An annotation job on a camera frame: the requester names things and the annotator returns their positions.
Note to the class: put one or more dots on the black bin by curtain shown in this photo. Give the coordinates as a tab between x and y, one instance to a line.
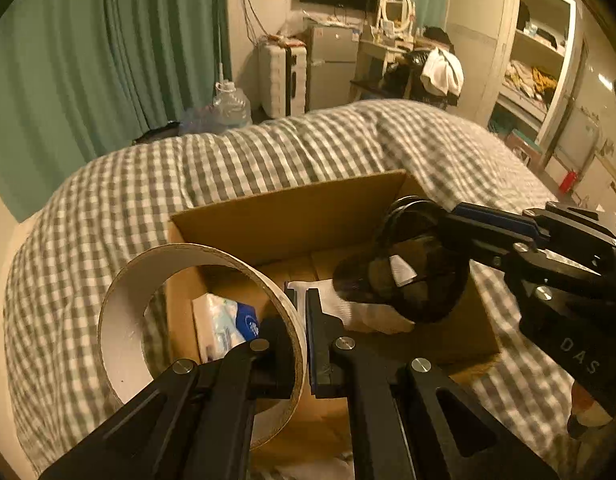
170	130

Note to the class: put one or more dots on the white and blue sock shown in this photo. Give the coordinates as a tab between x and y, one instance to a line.
356	316

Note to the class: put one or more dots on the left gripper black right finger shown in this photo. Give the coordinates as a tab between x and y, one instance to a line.
407	418

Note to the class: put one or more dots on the red fire extinguisher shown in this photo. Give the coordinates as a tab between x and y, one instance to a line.
568	182

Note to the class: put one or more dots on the white garment on chair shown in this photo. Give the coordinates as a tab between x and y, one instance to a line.
442	74

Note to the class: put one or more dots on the white suitcase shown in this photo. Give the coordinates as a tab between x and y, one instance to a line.
282	79

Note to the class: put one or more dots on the black sunglasses case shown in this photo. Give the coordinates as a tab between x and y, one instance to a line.
406	266

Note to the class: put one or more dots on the white round vanity mirror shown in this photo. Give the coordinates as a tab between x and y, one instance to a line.
396	17

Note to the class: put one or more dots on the white dressing table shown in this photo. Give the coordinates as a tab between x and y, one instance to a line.
373	60

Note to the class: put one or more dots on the large green curtain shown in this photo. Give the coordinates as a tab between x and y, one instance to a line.
83	78

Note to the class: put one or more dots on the white tape roll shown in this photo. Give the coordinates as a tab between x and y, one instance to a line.
120	343

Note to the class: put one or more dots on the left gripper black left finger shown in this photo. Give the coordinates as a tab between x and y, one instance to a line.
192	422

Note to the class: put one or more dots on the tissue pack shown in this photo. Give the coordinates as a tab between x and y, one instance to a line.
221	324

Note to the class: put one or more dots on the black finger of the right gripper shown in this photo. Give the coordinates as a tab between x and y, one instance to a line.
503	250
516	223

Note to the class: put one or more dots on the clear water jug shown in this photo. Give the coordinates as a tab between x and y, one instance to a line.
230	107

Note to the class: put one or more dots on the white wardrobe shelves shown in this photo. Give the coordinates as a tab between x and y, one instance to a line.
517	55

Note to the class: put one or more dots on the grey checked duvet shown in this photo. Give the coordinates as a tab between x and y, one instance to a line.
116	207

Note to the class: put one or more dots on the silver mini fridge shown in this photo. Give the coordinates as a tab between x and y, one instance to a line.
332	57

